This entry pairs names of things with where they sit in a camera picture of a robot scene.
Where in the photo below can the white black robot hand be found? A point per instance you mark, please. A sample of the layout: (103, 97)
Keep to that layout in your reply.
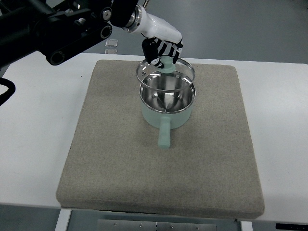
(161, 38)

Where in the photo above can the beige fabric mat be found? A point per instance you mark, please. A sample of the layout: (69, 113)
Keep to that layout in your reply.
(115, 164)

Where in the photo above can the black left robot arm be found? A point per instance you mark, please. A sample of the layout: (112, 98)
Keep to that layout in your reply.
(60, 32)

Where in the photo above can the clear plastic piece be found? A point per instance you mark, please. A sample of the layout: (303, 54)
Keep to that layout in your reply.
(111, 43)
(111, 51)

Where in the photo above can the clear plastic piece lower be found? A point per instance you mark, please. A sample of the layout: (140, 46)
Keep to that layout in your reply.
(111, 51)

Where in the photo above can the glass lid with green knob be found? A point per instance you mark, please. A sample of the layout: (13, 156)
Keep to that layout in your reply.
(166, 69)

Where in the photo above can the metal plate under table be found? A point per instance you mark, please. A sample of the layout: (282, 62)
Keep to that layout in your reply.
(127, 225)

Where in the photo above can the clear plastic piece upper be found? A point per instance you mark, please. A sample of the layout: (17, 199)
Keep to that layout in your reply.
(111, 43)

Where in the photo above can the mint green pot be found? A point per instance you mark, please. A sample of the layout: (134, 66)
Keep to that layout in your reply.
(166, 104)

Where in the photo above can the white table leg frame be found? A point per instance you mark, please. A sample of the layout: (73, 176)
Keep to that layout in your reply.
(63, 220)

